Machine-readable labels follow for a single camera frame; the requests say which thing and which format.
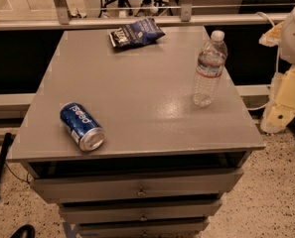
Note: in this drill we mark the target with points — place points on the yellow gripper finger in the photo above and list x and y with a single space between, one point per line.
275 118
272 37

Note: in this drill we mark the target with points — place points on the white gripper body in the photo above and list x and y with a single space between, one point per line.
283 87

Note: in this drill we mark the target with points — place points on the clear plastic water bottle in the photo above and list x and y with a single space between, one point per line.
211 62

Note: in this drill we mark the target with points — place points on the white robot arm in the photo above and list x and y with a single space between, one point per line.
286 52

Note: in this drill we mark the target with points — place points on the blue chip bag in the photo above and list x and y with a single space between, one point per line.
138 34

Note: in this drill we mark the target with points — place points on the top grey drawer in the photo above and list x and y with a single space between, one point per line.
86 189

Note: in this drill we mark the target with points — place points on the grey drawer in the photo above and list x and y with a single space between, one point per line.
154 210
146 229
86 189

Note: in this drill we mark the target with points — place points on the grey drawer cabinet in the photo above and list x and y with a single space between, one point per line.
142 100

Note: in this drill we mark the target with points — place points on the blue Pepsi soda can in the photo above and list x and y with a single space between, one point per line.
83 128

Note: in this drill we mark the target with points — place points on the bottom grey drawer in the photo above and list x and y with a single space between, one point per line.
146 229

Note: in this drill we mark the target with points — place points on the middle grey drawer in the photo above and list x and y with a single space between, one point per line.
154 210

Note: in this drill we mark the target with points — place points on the black object bottom left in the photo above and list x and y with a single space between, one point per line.
26 231

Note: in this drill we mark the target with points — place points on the metal railing frame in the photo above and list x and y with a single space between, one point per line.
86 14

